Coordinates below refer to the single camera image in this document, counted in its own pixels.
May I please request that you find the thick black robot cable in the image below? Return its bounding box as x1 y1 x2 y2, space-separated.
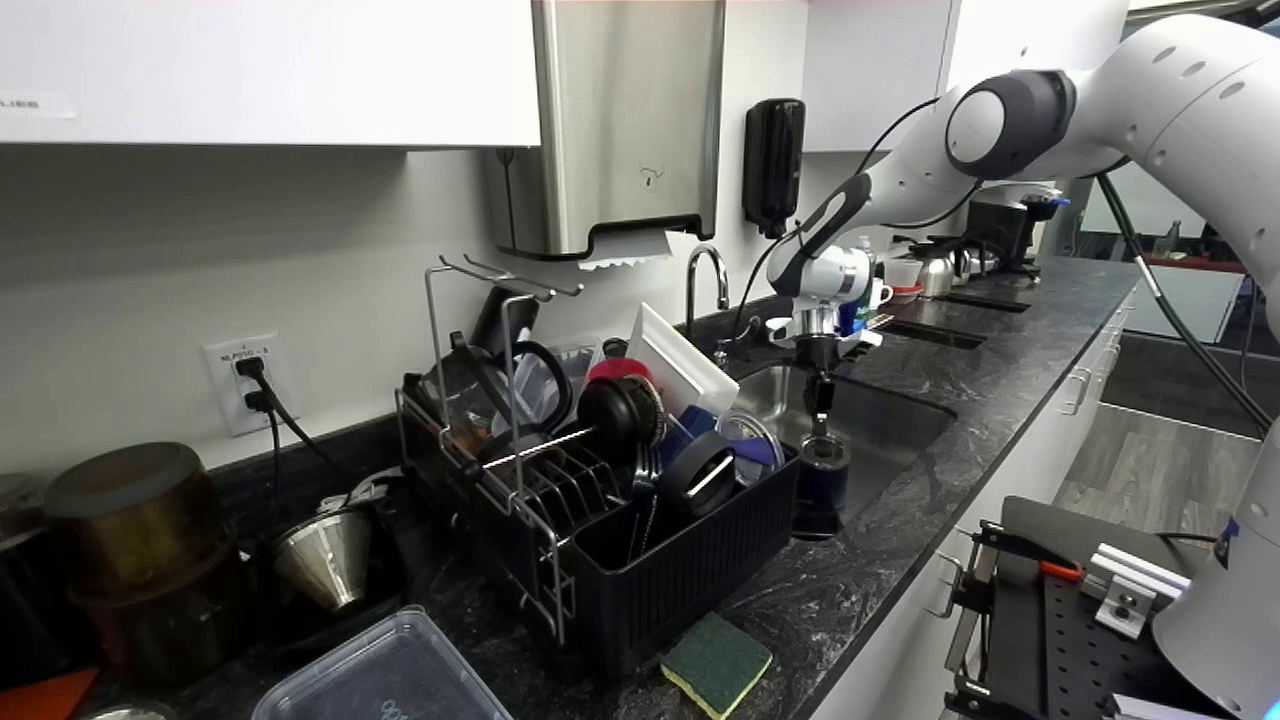
1090 168 1280 436

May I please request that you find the dark bronze pot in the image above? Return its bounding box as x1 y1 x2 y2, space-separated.
41 436 258 687

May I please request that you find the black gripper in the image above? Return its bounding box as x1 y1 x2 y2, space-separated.
793 337 850 453

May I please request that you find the clear plastic cup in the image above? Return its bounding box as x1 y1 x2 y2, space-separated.
718 403 793 487

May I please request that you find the black soap dispenser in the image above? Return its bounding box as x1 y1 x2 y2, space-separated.
739 96 813 242

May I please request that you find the aluminium corner bracket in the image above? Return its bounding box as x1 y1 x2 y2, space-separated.
1092 581 1162 643

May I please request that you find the red white container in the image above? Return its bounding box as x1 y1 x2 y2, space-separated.
889 250 938 305

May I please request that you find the black power plug cable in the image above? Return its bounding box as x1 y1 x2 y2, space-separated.
233 347 336 463
241 384 293 487

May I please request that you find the orange board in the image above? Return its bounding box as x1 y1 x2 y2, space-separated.
0 661 105 720

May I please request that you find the white wall cabinet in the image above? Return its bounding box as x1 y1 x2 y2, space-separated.
0 0 548 151

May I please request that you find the red round lid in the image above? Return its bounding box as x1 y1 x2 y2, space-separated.
583 337 658 392

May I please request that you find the white cabinet with handles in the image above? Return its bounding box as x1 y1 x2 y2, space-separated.
803 0 1134 159

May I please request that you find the steel faucet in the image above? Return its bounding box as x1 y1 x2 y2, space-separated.
682 242 738 331

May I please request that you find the black coffee machine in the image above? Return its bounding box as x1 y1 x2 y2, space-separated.
964 175 1074 278

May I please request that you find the black mug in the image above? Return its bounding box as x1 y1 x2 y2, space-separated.
661 431 744 520

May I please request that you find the steel paper towel dispenser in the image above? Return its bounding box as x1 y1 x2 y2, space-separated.
482 0 733 259

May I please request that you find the black rimmed glass lid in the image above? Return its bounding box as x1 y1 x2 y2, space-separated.
506 337 582 431

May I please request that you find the stainless steel sink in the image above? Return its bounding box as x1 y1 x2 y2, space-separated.
726 357 962 541

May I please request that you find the black round pan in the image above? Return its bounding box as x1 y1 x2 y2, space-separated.
576 375 669 469

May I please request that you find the black utensil handle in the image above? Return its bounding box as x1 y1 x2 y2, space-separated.
473 285 548 357

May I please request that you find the grey flat panel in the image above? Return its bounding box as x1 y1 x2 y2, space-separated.
1074 165 1212 250

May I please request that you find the white wall outlet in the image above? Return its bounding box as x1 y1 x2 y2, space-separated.
199 327 297 439

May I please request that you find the clear plastic container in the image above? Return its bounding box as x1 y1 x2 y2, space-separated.
247 598 519 720

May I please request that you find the white rectangular tray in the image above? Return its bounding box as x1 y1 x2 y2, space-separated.
624 297 744 420

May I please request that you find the green yellow sponge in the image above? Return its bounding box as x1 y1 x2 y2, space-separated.
658 608 781 720

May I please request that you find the aluminium extrusion bar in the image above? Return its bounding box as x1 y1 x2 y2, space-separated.
1086 535 1197 608

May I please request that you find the dark blue thermo cup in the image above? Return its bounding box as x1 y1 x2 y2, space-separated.
793 436 856 541

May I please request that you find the black counter mat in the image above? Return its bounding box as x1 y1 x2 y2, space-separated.
932 289 1031 321

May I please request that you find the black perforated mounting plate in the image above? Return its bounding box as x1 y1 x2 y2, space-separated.
989 492 1212 720

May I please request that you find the black dish rack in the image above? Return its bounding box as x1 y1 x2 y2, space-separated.
392 248 803 670

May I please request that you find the white base cabinet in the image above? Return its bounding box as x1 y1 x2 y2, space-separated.
809 297 1142 720

